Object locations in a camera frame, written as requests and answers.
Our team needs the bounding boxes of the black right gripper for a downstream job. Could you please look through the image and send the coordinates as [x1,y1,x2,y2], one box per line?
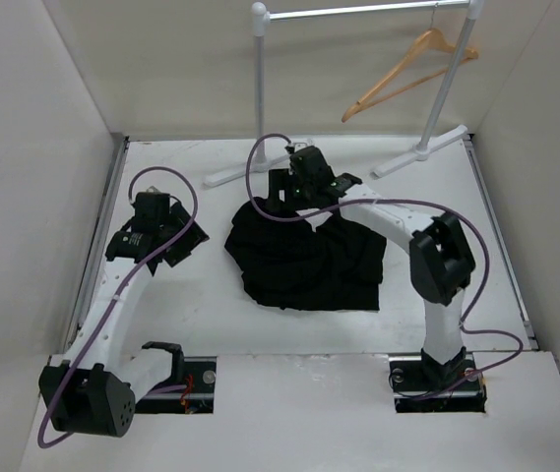
[266,169,315,213]

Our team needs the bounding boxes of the black trousers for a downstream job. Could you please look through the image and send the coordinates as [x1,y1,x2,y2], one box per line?
[224,202,387,312]

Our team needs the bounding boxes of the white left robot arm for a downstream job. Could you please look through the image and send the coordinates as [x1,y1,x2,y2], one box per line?
[38,191,209,439]

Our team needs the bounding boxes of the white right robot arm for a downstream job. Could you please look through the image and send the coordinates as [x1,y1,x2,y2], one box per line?
[266,146,476,392]

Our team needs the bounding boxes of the wooden clothes hanger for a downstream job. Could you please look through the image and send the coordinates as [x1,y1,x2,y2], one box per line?
[340,24,479,123]

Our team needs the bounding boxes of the white clothes rack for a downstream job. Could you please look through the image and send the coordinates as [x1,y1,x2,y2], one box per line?
[190,1,482,174]

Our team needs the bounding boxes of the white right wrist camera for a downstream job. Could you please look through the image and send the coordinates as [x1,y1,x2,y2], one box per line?
[284,142,311,154]

